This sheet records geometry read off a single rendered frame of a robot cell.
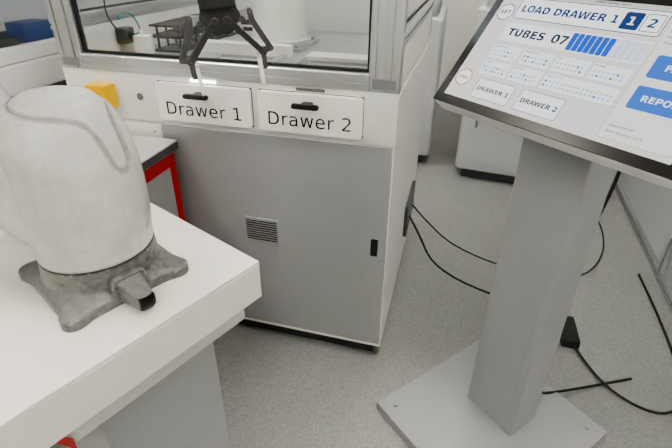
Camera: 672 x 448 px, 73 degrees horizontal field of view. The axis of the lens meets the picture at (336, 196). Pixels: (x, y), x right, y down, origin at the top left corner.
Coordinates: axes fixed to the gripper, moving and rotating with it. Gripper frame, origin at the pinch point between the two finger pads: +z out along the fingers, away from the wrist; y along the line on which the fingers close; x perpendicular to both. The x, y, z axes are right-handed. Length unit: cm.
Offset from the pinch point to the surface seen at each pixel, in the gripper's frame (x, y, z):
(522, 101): -31, 54, 3
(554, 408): -41, 74, 102
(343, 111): 4.2, 26.7, 13.0
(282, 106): 13.1, 12.4, 12.2
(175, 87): 30.1, -14.4, 7.7
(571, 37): -29, 64, -7
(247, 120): 18.5, 2.9, 16.5
